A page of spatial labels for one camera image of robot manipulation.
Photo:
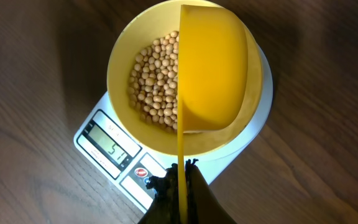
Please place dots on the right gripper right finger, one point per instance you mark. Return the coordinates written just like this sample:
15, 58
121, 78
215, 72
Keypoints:
203, 207

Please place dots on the soybeans in bowl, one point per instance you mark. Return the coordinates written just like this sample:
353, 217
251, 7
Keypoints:
153, 83

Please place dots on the yellow measuring scoop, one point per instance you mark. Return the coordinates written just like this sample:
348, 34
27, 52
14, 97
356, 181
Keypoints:
212, 74

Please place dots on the pale yellow bowl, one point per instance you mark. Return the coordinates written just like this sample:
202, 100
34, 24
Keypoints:
151, 24

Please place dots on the white digital kitchen scale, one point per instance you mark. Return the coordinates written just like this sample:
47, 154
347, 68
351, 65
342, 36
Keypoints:
129, 165

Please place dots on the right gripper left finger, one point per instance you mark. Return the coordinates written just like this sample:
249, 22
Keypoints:
165, 207

